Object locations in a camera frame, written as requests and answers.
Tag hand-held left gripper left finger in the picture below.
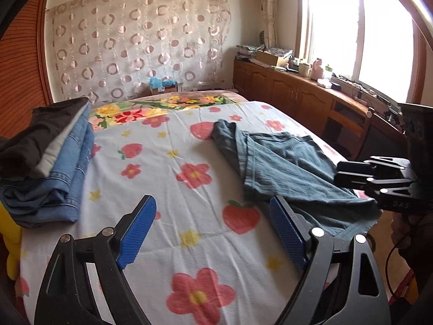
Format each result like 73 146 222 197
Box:
34 194 158 325

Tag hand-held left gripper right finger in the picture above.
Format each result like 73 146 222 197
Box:
270 194 389 325

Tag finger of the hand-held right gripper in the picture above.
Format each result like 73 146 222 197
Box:
337 156 412 177
333 171 416 192

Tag grey-blue pants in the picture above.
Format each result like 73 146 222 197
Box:
211 119 383 239

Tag strawberry flower print bedsheet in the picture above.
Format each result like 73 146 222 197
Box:
18 100 376 325

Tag folded blue jeans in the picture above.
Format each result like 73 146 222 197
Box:
0 132 97 229
45 103 96 193

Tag long wooden cabinet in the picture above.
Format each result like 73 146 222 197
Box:
233 57 406 163

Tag pink toy figure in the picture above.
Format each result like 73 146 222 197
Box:
310 59 327 80

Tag folded grey garment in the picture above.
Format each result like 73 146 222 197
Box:
34 108 92 181

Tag yellow red floral blanket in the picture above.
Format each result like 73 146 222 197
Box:
88 93 249 132

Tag yellow plush toy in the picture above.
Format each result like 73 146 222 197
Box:
0 203 24 281

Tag open cardboard box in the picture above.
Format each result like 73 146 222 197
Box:
254 50 290 68

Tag folded black garment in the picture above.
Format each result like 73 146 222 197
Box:
0 97 90 180

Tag wooden framed window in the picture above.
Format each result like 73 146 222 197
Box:
294 0 433 109

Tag blue plastic packet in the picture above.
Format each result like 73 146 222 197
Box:
149 77 178 90

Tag pile of printed cloth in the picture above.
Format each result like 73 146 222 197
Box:
236 44 268 60

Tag cream lace window curtain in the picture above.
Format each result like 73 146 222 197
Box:
260 0 308 50

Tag circle-patterned sheer curtain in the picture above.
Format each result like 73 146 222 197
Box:
45 0 234 105

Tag black cable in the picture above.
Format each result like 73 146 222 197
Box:
386 240 411 305

